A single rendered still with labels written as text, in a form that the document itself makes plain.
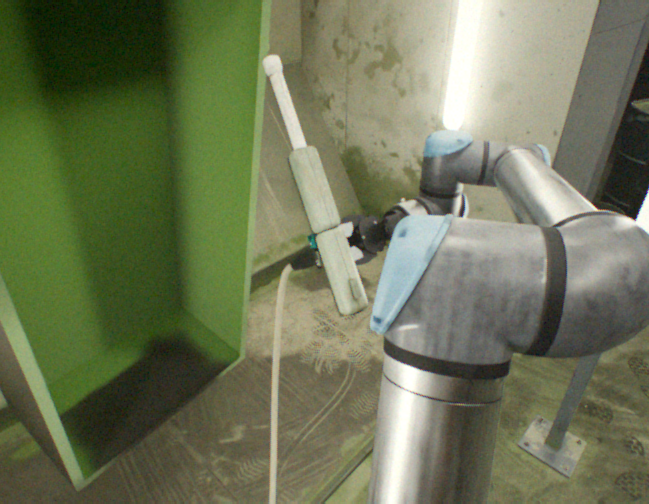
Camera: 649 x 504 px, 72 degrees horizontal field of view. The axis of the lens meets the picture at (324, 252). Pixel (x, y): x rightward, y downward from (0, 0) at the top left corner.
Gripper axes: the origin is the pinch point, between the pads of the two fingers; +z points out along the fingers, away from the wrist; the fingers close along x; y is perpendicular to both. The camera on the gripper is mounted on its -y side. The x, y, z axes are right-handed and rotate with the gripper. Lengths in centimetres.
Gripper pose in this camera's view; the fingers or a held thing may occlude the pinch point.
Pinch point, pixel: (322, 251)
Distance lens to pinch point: 83.1
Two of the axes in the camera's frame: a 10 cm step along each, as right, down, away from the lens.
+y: -4.4, 1.4, 8.9
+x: -3.2, -9.5, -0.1
